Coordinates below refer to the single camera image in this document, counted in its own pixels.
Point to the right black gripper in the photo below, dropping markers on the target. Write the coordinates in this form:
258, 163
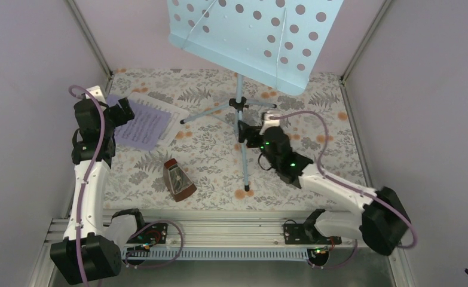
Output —
248, 137

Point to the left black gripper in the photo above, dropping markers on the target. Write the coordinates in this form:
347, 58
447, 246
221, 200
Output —
121, 112

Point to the lavender sheet music page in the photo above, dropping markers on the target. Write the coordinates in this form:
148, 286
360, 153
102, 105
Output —
144, 131

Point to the white sheet music page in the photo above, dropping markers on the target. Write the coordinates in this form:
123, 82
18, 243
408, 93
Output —
163, 103

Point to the clear plastic metronome cover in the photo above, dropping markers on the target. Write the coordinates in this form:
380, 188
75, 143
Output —
179, 180

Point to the brown wooden metronome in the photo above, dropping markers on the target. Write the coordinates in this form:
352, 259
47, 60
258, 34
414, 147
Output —
184, 194

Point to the light blue music stand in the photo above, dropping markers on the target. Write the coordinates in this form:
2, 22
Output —
275, 43

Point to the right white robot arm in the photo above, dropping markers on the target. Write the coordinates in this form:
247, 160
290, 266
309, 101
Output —
377, 217

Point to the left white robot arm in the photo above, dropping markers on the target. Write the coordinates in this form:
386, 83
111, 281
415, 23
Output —
89, 250

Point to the floral patterned table mat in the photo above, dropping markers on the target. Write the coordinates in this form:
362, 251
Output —
208, 149

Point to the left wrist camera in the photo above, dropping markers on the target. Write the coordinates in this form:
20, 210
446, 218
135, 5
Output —
97, 93

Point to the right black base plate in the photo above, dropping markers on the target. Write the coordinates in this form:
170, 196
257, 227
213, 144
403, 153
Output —
297, 234

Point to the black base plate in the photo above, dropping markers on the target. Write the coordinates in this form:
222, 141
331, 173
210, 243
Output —
297, 234
154, 234

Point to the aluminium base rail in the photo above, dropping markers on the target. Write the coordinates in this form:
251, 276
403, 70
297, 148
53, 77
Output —
229, 229

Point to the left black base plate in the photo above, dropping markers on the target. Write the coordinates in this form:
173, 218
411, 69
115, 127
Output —
154, 234

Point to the perforated cable tray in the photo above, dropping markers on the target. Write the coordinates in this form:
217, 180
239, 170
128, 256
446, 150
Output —
221, 254

